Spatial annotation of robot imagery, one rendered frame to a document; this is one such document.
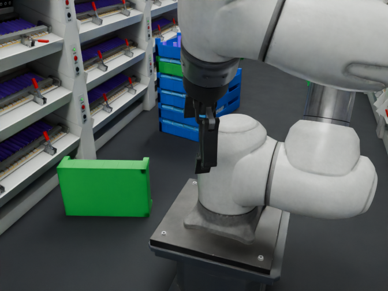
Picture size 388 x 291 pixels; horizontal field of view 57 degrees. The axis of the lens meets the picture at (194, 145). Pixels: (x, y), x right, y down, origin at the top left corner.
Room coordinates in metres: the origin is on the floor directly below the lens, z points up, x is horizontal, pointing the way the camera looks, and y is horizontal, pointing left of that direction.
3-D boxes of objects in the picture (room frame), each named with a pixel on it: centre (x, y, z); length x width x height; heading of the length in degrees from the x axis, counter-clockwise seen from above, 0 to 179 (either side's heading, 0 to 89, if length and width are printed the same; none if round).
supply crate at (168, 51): (1.73, 0.00, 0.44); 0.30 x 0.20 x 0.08; 58
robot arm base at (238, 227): (0.78, -0.09, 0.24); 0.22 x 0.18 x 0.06; 159
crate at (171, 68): (1.73, 0.00, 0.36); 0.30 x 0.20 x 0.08; 58
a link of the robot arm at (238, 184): (0.76, -0.10, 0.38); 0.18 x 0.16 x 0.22; 69
